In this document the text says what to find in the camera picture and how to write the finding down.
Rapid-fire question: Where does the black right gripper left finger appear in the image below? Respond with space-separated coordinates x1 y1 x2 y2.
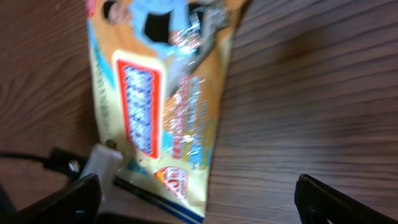
1 173 102 224

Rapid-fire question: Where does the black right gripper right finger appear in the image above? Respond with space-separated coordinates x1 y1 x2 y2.
294 174 397 224

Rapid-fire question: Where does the yellow snack packet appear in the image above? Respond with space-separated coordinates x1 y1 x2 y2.
85 0 244 223

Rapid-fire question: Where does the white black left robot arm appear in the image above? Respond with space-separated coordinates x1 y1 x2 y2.
44 144 123 203

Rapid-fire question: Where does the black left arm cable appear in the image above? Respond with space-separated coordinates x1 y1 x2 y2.
0 151 52 164

